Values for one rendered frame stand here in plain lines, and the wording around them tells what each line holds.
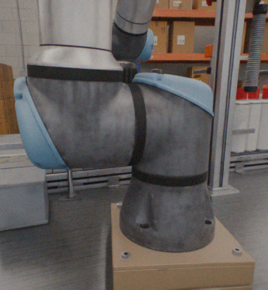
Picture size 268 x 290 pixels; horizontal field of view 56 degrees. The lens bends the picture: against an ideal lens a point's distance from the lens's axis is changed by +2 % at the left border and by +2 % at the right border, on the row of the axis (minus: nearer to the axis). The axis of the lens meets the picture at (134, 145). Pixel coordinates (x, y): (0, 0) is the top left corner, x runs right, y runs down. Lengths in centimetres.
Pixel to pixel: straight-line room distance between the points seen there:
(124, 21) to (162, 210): 37
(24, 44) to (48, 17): 510
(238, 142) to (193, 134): 55
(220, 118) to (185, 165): 32
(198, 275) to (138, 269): 8
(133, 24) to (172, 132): 29
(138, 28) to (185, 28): 414
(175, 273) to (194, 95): 22
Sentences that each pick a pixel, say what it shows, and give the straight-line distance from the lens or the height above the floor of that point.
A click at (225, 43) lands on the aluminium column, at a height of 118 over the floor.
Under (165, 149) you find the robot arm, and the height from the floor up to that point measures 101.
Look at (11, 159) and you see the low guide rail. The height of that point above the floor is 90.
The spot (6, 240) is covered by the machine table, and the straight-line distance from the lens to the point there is 53.
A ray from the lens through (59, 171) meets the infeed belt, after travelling 68.
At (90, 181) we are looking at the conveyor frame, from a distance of 68.
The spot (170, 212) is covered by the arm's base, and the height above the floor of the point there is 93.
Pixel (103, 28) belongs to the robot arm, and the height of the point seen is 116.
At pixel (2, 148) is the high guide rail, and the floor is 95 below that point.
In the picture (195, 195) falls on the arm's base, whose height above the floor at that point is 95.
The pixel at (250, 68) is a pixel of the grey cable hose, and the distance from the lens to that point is 76.
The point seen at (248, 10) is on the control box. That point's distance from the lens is 82.
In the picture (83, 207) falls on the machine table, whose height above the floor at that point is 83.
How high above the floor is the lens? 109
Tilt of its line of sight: 13 degrees down
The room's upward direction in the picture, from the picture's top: straight up
